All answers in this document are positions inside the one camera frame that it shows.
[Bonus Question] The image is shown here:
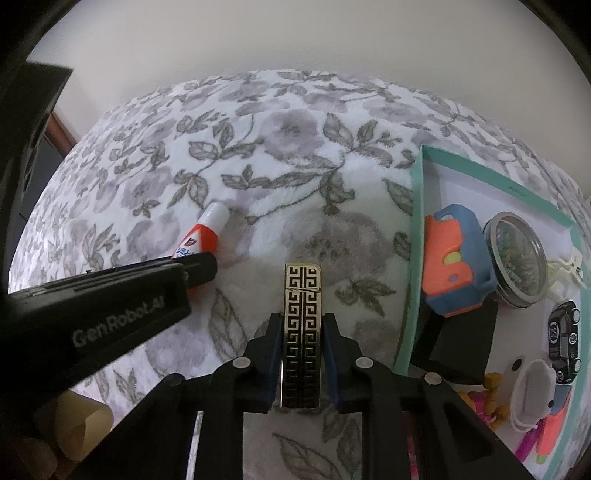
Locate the gold patterned lighter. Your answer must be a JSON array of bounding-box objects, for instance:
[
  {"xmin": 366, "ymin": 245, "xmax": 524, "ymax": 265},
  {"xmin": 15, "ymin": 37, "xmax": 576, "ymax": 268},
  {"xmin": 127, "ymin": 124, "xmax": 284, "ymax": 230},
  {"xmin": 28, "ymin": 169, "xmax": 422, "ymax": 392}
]
[{"xmin": 277, "ymin": 263, "xmax": 324, "ymax": 409}]

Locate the dark cabinet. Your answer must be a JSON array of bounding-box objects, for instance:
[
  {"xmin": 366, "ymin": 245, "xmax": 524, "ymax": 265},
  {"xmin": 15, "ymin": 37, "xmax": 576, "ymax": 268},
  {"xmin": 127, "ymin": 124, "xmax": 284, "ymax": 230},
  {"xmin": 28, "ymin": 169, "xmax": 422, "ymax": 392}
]
[{"xmin": 0, "ymin": 62, "xmax": 74, "ymax": 278}]

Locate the round metal tin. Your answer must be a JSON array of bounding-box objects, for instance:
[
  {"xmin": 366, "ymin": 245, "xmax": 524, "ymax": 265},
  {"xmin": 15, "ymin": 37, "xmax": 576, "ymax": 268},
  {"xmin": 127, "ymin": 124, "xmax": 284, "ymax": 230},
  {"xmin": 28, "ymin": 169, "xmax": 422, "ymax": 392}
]
[{"xmin": 482, "ymin": 211, "xmax": 552, "ymax": 308}]

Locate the black charger block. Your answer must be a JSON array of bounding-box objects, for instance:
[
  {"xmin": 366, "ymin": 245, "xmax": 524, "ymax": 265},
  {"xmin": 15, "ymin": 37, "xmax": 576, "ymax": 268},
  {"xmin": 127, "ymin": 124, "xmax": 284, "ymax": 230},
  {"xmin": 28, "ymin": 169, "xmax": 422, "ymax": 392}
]
[{"xmin": 410, "ymin": 302, "xmax": 500, "ymax": 386}]

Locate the red and white glue bottle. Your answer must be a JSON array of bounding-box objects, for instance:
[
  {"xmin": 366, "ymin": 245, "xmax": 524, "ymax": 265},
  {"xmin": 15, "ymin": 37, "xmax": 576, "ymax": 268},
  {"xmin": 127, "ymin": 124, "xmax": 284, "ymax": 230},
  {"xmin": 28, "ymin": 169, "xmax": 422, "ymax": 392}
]
[{"xmin": 171, "ymin": 202, "xmax": 230, "ymax": 261}]

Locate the beige paper roll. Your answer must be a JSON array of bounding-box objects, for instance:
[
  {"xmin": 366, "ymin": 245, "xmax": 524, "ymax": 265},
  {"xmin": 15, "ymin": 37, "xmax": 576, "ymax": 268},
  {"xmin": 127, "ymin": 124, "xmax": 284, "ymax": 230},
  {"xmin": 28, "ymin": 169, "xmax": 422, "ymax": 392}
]
[{"xmin": 34, "ymin": 390, "xmax": 115, "ymax": 462}]

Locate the pink and green toy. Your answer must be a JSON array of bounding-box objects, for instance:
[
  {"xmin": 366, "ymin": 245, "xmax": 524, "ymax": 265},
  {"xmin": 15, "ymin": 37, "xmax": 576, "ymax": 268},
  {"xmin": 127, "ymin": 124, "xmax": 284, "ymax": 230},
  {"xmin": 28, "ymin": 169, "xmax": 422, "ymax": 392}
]
[{"xmin": 536, "ymin": 388, "xmax": 573, "ymax": 464}]

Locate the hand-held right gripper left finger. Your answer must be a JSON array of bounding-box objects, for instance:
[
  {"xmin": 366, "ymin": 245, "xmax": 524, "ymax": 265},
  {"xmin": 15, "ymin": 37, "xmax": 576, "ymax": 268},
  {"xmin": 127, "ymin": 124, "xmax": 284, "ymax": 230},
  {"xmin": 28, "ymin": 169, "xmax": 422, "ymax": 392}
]
[{"xmin": 99, "ymin": 313, "xmax": 283, "ymax": 480}]

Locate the black toy car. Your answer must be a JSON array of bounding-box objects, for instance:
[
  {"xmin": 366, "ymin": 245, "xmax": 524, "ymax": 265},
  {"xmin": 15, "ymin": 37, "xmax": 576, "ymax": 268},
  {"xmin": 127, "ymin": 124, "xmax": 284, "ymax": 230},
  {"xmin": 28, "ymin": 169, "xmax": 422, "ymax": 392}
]
[{"xmin": 547, "ymin": 300, "xmax": 583, "ymax": 385}]

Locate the magenta plastic bar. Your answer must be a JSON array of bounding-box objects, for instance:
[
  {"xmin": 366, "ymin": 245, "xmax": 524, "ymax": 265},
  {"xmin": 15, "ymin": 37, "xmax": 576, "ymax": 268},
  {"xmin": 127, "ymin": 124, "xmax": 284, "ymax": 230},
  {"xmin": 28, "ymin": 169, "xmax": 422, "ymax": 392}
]
[{"xmin": 517, "ymin": 427, "xmax": 541, "ymax": 462}]

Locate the white wristband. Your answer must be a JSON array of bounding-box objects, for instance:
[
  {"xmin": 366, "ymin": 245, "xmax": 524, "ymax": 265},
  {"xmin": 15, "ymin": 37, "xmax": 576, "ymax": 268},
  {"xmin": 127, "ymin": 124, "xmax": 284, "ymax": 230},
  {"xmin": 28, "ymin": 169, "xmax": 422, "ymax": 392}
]
[{"xmin": 499, "ymin": 356, "xmax": 555, "ymax": 432}]

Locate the cream hair claw clip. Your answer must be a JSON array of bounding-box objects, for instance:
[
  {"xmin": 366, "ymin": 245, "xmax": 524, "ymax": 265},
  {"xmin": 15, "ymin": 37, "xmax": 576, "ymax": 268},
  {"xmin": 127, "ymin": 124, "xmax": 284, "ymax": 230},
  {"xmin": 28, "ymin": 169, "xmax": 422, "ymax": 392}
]
[{"xmin": 547, "ymin": 247, "xmax": 585, "ymax": 298}]

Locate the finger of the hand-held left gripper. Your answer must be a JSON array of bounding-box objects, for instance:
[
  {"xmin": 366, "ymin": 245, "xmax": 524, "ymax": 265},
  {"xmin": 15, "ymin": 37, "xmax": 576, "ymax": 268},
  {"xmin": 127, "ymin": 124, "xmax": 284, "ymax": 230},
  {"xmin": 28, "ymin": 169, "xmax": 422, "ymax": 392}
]
[{"xmin": 178, "ymin": 251, "xmax": 219, "ymax": 289}]

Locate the grey floral blanket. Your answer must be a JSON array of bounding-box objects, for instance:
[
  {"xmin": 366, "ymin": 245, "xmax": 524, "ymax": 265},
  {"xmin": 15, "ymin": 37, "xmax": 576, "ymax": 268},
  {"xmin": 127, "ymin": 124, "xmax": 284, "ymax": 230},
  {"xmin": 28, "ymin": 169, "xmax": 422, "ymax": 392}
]
[{"xmin": 9, "ymin": 69, "xmax": 591, "ymax": 480}]

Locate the pink toy figure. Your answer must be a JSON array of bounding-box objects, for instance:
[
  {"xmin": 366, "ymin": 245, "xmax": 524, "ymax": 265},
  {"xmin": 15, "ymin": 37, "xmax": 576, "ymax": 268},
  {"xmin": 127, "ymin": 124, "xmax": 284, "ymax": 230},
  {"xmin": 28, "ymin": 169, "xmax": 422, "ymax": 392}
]
[{"xmin": 462, "ymin": 371, "xmax": 509, "ymax": 432}]

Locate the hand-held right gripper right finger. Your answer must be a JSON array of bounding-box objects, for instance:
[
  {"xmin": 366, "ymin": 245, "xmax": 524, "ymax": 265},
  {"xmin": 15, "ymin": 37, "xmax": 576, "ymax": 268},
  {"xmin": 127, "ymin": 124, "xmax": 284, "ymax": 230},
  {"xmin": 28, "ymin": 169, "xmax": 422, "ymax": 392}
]
[{"xmin": 322, "ymin": 313, "xmax": 536, "ymax": 480}]

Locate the teal-rimmed white tray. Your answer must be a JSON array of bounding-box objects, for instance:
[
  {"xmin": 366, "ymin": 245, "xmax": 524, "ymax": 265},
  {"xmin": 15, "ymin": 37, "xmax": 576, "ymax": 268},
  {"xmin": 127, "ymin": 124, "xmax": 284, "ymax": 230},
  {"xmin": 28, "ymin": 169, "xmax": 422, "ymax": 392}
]
[{"xmin": 392, "ymin": 144, "xmax": 591, "ymax": 480}]

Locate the blue and orange toy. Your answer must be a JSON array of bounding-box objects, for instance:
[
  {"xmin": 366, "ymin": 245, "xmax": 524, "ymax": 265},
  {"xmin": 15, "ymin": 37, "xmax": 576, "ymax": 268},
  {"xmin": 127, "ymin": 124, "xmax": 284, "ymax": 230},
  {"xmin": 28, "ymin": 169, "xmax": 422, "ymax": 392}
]
[{"xmin": 422, "ymin": 204, "xmax": 497, "ymax": 318}]

